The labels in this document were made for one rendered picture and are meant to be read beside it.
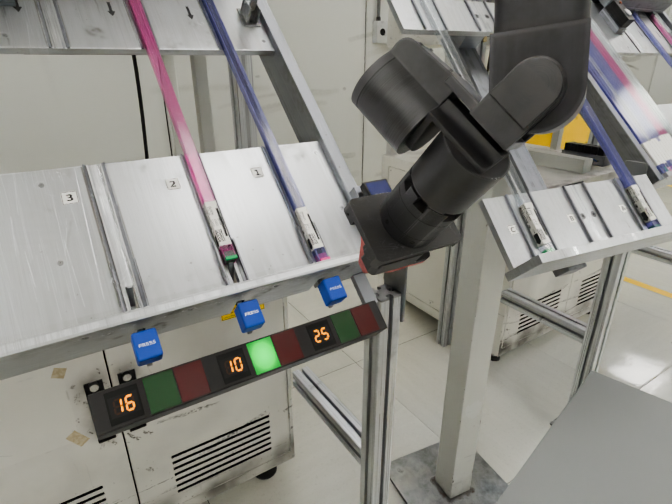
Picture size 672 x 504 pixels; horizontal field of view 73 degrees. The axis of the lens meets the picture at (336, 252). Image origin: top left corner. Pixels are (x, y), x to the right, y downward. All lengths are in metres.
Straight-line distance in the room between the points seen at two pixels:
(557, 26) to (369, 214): 0.19
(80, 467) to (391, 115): 0.84
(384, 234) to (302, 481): 0.94
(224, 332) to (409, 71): 0.68
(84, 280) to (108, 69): 1.95
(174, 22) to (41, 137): 1.69
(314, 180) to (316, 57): 2.17
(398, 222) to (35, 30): 0.53
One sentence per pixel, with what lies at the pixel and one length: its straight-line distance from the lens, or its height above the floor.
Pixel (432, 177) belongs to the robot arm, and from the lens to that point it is 0.35.
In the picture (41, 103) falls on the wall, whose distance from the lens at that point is 2.41.
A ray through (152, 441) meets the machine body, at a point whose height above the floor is 0.28.
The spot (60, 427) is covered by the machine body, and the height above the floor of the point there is 0.39.
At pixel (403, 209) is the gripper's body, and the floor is 0.85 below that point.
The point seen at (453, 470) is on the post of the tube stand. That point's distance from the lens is 1.18.
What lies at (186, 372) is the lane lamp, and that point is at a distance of 0.51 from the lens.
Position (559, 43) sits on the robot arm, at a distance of 0.33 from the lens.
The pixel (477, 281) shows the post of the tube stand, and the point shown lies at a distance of 0.89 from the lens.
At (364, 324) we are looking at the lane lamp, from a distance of 0.58.
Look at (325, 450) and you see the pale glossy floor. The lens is 1.33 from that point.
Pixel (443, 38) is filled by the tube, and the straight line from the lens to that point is 0.79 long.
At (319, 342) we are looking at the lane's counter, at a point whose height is 0.65.
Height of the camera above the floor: 0.96
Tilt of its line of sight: 23 degrees down
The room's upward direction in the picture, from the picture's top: straight up
